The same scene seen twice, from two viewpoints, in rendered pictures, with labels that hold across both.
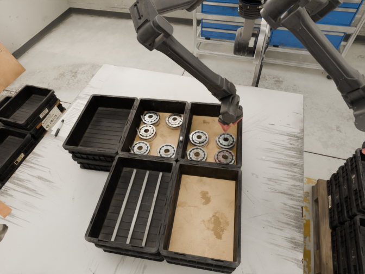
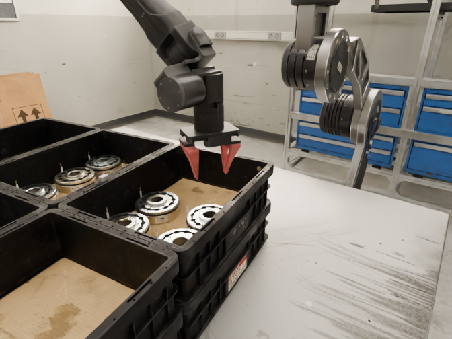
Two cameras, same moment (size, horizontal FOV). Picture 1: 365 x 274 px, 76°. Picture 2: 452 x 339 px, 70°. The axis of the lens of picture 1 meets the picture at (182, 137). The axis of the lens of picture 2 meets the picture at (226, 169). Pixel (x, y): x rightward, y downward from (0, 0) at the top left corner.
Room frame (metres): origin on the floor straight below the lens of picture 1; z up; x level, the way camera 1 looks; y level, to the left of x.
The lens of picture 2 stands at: (0.14, -0.42, 1.25)
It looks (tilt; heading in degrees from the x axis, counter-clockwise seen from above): 24 degrees down; 15
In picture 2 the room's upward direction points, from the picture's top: straight up
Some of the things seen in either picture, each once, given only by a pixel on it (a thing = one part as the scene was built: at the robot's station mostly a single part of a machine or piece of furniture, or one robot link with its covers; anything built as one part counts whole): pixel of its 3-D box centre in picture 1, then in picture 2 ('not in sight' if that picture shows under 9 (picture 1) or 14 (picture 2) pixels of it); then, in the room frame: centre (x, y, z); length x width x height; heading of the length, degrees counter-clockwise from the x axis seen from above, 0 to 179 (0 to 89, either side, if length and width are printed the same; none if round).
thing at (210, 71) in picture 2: (232, 103); (205, 87); (0.71, -0.23, 1.14); 0.07 x 0.06 x 0.07; 159
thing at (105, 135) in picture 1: (106, 127); (20, 158); (0.87, 0.43, 0.87); 0.40 x 0.30 x 0.11; 167
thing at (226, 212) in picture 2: (212, 131); (179, 185); (0.73, -0.16, 0.92); 0.40 x 0.30 x 0.02; 167
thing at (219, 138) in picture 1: (226, 139); (210, 217); (0.72, -0.23, 0.86); 0.10 x 0.10 x 0.01
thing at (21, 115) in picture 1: (39, 120); not in sight; (1.46, 1.26, 0.37); 0.40 x 0.30 x 0.45; 159
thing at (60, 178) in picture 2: (146, 131); (74, 175); (0.82, 0.20, 0.86); 0.10 x 0.10 x 0.01
